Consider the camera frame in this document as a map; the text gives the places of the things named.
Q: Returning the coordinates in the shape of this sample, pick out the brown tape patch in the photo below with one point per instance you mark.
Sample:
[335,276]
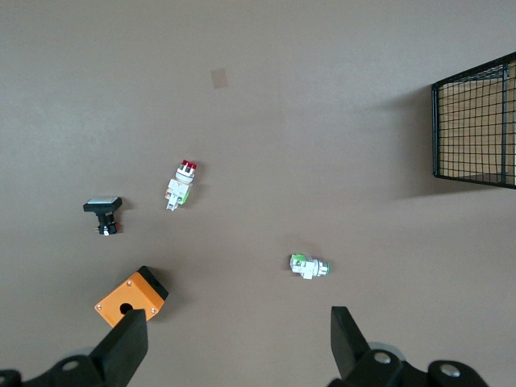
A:
[219,78]

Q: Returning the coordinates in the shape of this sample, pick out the orange button enclosure box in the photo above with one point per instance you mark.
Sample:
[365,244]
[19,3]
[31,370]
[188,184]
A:
[133,294]

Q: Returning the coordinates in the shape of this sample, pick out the red push button switch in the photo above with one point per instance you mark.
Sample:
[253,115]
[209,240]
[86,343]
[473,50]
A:
[179,185]

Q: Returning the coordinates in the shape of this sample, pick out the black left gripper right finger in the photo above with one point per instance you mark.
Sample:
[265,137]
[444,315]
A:
[350,350]

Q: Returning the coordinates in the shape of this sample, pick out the green push button switch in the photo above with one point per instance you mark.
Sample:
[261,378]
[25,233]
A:
[308,266]

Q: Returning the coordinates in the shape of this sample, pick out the black square push button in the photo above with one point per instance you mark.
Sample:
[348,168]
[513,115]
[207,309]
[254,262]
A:
[102,205]

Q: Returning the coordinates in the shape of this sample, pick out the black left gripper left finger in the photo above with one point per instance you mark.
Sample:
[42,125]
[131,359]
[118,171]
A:
[121,350]

